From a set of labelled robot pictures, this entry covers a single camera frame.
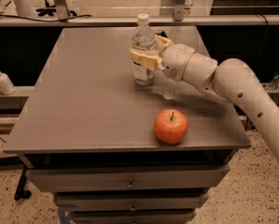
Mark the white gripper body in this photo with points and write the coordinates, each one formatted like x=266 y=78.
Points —
x=176 y=62

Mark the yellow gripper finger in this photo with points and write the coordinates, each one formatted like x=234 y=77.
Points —
x=162 y=43
x=149 y=59

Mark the clear plastic water bottle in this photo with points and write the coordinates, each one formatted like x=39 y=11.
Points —
x=143 y=39

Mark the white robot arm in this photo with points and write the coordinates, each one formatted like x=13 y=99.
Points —
x=229 y=81

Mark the white pump dispenser bottle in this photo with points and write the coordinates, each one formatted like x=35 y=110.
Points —
x=6 y=85

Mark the red apple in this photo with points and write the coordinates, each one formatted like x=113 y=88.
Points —
x=171 y=126

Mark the top grey drawer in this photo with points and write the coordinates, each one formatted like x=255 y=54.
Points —
x=128 y=178

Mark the grey drawer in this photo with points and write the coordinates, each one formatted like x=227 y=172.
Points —
x=131 y=202
x=128 y=178
x=137 y=217

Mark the middle grey drawer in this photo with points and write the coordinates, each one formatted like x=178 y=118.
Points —
x=131 y=202

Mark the bottom grey drawer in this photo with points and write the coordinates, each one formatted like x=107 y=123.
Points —
x=137 y=217

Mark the black caster wheel leg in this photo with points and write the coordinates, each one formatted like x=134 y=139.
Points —
x=21 y=192

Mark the grey metal post right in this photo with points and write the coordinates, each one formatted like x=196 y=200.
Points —
x=179 y=6

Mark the grey metal post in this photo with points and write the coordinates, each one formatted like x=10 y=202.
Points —
x=179 y=6
x=62 y=9

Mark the grey metal post left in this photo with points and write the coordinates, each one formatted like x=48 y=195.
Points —
x=62 y=9

